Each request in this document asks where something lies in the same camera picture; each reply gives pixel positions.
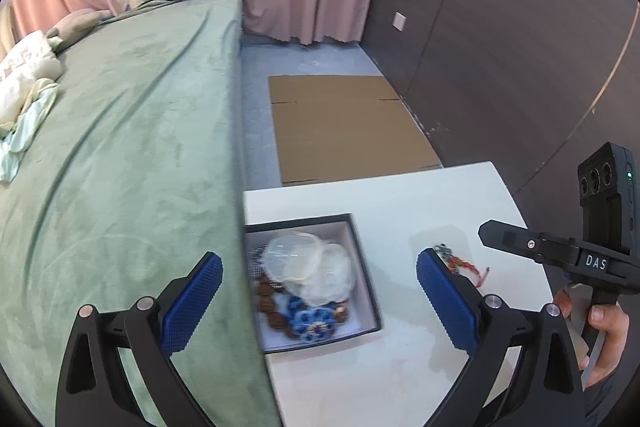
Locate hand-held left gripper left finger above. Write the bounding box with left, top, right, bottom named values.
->
left=55, top=251, right=224, bottom=427

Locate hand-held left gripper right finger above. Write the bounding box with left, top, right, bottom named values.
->
left=416, top=248, right=586, bottom=427

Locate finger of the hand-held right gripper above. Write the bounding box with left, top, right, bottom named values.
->
left=477, top=219, right=584, bottom=265

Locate red string bracelet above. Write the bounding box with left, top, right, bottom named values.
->
left=440, top=254, right=492, bottom=290

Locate brown bead bracelet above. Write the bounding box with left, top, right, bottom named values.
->
left=255, top=277, right=351, bottom=340

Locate black jewelry box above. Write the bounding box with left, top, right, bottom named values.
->
left=243, top=213, right=383, bottom=354

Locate blue flower bracelet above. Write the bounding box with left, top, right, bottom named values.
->
left=285, top=294, right=337, bottom=340

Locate clear plastic pouch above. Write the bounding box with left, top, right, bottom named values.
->
left=262, top=231, right=357, bottom=305

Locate person's right forearm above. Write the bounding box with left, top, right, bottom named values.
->
left=580, top=369, right=636, bottom=427

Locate person's right hand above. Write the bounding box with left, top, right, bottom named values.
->
left=552, top=289, right=632, bottom=380

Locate white low table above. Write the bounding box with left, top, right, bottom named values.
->
left=242, top=161, right=556, bottom=427

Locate green bed blanket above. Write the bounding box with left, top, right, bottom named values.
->
left=0, top=0, right=281, bottom=427

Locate flat cardboard sheet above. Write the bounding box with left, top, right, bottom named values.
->
left=268, top=74, right=443, bottom=186

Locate dark wooden wardrobe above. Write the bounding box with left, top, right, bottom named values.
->
left=360, top=0, right=640, bottom=228

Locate light green cloth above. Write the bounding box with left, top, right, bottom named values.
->
left=0, top=87, right=60, bottom=182

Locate white quilt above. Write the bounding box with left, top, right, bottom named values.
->
left=0, top=29, right=63, bottom=138

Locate beige pillow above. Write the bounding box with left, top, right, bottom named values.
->
left=47, top=8, right=113, bottom=52

